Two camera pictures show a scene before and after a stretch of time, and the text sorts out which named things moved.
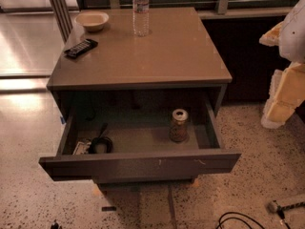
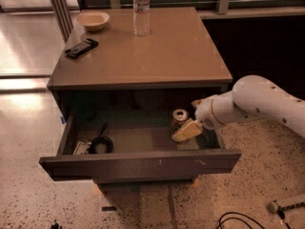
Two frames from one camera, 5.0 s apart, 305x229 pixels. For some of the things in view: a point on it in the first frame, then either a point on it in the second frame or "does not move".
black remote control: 80,48 does not move
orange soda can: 178,131 does not move
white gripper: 294,35 -> 205,113
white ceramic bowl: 92,21 does not move
